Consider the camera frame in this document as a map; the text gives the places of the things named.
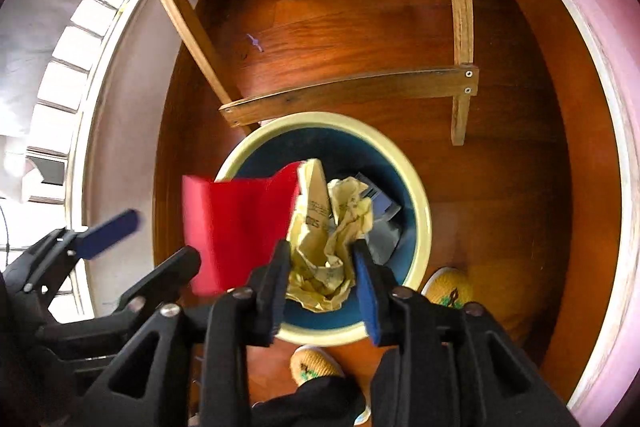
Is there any yellow paper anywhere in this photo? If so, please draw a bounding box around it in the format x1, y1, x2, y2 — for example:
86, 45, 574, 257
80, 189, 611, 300
286, 158, 376, 313

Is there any person's right yellow slipper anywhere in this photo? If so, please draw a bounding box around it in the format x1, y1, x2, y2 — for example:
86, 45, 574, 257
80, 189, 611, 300
421, 268, 475, 310

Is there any person's yellow slipper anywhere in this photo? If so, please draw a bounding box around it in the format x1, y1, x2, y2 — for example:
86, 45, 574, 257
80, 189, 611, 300
421, 268, 475, 310
290, 345, 346, 388

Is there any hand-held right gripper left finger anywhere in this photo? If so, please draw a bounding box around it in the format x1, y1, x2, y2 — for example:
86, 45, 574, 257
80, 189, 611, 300
75, 239, 293, 427

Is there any bed with pink sheet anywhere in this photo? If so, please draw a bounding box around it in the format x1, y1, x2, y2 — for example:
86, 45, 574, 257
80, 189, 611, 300
475, 0, 640, 427

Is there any person's left yellow slipper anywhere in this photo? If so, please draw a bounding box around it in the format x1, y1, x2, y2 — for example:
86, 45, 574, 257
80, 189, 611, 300
290, 345, 346, 388

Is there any round trash bin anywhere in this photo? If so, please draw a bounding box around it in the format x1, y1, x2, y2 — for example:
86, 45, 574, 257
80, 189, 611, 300
215, 111, 433, 348

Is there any wooden chair frame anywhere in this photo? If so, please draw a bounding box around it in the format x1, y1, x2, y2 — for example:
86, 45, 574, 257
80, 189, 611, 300
129, 0, 481, 146

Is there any window with grille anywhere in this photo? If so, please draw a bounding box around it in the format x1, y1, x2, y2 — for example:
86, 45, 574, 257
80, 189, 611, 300
5, 0, 151, 323

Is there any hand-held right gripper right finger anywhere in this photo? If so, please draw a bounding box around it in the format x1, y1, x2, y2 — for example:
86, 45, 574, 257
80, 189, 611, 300
352, 240, 581, 427

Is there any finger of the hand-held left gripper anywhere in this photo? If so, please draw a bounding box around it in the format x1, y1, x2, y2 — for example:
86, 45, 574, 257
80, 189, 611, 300
37, 246, 202, 349
5, 208, 142, 295

